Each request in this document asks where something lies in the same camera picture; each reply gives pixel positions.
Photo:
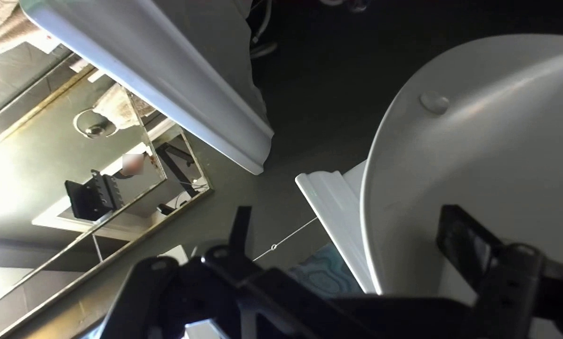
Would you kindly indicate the white toilet tank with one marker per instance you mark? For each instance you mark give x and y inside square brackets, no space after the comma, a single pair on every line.
[338,213]

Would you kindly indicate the dark marbled tissue box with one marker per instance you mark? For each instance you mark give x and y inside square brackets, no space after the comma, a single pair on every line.
[329,275]

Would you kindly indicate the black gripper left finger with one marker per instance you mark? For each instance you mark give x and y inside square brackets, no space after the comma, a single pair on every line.
[242,232]

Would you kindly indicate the white window sill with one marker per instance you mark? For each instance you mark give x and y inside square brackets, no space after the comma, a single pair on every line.
[155,68]

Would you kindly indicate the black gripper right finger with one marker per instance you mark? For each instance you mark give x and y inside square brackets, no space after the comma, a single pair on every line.
[466,241]

